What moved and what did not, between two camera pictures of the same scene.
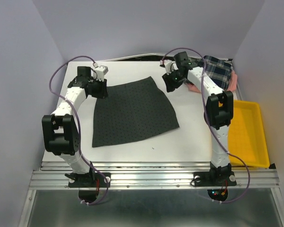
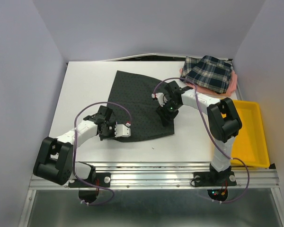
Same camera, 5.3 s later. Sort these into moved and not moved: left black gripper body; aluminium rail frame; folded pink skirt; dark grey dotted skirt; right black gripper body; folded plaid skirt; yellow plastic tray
Moved: right black gripper body; dark grey dotted skirt; left black gripper body
Not moved: folded plaid skirt; aluminium rail frame; yellow plastic tray; folded pink skirt
